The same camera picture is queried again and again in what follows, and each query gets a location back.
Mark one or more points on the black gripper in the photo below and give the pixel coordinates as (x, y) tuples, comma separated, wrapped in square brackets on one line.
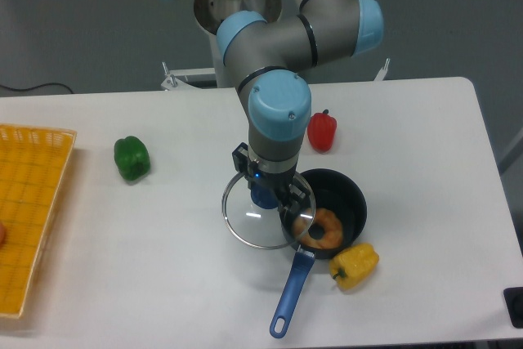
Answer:
[(272, 178)]

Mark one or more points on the glass pot lid blue knob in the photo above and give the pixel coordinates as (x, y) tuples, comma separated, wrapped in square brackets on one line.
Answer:
[(256, 222)]

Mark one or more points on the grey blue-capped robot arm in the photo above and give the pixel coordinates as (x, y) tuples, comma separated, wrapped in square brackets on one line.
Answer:
[(263, 55)]

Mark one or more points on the red bell pepper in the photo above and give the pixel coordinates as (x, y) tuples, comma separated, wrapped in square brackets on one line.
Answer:
[(321, 131)]

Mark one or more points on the glazed donut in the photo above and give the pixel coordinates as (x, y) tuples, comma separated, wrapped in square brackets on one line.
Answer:
[(322, 231)]

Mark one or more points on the yellow bell pepper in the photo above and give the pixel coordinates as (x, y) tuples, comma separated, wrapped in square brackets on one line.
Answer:
[(353, 265)]

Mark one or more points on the green bell pepper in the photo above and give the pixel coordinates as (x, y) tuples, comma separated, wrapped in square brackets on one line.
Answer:
[(131, 158)]

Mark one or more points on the yellow woven basket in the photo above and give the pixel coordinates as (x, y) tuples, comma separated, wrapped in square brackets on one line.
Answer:
[(33, 164)]

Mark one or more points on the black device at table edge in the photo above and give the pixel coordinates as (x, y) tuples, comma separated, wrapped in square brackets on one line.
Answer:
[(514, 302)]

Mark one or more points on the dark pot with blue handle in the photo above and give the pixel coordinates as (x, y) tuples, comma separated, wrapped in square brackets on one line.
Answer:
[(337, 193)]

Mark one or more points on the left metal bracket bolt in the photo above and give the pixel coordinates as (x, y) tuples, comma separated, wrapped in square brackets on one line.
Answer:
[(169, 83)]

